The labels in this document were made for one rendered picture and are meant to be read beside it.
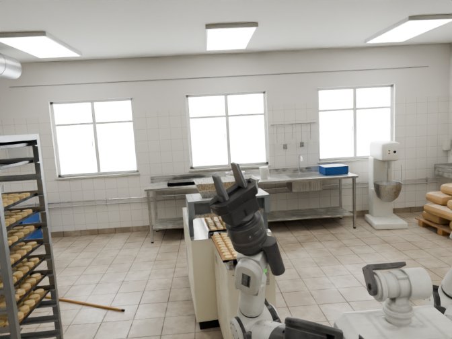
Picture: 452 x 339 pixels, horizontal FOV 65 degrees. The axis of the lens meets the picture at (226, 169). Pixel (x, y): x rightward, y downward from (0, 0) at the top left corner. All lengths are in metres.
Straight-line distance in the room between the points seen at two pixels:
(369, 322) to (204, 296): 2.54
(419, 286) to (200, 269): 2.52
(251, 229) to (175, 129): 5.54
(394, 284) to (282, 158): 5.67
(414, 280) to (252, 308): 0.41
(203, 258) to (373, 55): 5.02
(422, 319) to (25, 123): 6.59
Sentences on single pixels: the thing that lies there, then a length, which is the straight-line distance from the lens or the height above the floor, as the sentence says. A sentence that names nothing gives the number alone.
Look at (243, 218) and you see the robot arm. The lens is 0.81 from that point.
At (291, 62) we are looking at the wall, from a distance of 6.54.
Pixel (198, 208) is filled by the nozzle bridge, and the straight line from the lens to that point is 3.16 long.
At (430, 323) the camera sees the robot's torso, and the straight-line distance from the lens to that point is 0.94.
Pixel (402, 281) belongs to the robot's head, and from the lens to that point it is 0.88.
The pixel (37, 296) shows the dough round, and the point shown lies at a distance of 2.23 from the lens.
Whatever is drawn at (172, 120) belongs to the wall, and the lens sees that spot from 6.30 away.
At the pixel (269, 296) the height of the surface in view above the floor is 0.60.
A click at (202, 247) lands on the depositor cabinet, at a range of 3.17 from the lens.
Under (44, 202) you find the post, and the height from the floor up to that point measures 1.44.
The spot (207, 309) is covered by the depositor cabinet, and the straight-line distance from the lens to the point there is 3.40.
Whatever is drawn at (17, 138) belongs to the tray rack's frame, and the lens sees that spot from 1.96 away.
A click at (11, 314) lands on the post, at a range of 1.92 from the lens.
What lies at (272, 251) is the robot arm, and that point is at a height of 1.52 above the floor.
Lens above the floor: 1.82
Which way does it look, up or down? 7 degrees down
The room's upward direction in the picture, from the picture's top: 3 degrees counter-clockwise
